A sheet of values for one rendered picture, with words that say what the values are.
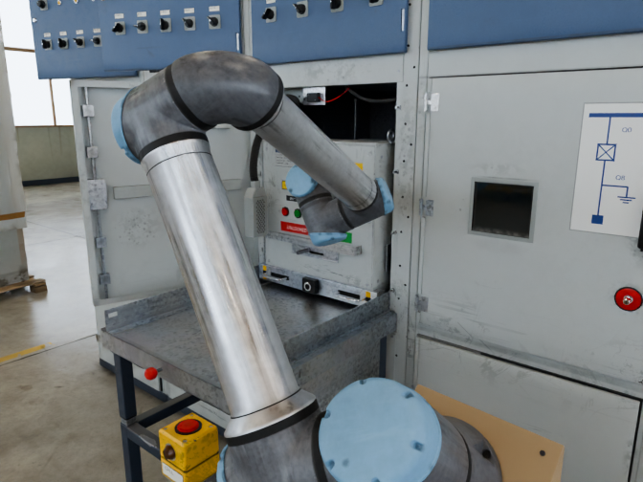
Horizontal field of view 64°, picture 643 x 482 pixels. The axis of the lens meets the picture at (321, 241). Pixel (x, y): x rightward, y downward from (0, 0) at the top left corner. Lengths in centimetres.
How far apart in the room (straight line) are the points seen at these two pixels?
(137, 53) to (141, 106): 142
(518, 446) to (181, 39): 179
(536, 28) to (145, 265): 143
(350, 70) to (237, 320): 111
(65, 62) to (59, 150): 1043
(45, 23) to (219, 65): 221
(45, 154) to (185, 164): 1236
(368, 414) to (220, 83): 52
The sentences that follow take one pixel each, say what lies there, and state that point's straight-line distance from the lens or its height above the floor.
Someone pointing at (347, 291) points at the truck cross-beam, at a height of 91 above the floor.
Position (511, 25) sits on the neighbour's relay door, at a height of 169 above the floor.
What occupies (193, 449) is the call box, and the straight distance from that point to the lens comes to 104.
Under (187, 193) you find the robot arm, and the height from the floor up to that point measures 135.
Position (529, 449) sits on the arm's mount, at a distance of 92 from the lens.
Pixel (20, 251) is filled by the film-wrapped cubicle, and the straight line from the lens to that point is 506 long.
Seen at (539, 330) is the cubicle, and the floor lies 92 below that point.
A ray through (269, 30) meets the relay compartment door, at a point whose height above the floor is 176.
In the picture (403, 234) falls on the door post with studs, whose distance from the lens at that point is 163.
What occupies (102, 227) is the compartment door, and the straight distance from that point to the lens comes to 190.
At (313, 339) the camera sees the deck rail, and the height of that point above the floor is 88.
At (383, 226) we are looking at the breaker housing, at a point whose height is 113.
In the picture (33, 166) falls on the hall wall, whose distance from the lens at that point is 1309.
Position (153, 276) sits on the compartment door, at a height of 90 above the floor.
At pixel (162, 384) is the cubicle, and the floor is 10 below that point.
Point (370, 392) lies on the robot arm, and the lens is 73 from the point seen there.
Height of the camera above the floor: 147
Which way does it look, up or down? 13 degrees down
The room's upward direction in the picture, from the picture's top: straight up
